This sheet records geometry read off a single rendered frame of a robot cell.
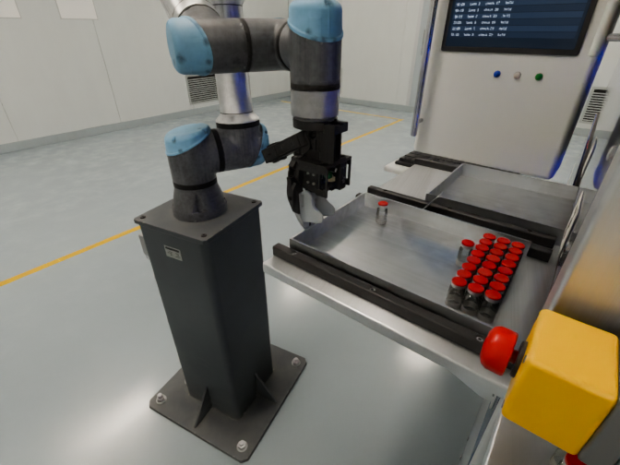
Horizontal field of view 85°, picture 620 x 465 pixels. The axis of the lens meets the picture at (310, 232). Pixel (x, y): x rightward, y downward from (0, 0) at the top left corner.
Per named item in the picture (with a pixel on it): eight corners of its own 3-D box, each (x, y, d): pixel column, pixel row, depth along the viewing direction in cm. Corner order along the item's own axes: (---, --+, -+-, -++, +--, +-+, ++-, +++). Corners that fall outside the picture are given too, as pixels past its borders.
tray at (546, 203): (609, 208, 79) (616, 194, 77) (605, 259, 61) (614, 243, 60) (459, 174, 97) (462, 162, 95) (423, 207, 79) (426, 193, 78)
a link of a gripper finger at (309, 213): (318, 244, 61) (318, 198, 56) (292, 234, 64) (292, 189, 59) (328, 238, 63) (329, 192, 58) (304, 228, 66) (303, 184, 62)
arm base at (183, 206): (160, 214, 95) (152, 181, 90) (198, 195, 107) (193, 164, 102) (202, 227, 89) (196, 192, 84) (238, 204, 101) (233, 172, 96)
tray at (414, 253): (525, 257, 62) (531, 241, 60) (484, 347, 44) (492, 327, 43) (363, 205, 80) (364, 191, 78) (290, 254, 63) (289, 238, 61)
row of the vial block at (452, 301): (491, 256, 62) (498, 235, 59) (457, 312, 50) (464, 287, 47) (478, 252, 63) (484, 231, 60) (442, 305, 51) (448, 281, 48)
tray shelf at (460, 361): (606, 208, 83) (610, 201, 82) (584, 442, 36) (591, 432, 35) (419, 165, 109) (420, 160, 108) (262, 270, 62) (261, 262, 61)
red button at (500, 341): (528, 364, 31) (543, 333, 29) (518, 396, 28) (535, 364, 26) (483, 343, 33) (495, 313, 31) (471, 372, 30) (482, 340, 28)
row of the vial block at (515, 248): (518, 266, 59) (527, 244, 57) (490, 327, 47) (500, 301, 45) (505, 261, 60) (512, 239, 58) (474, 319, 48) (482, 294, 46)
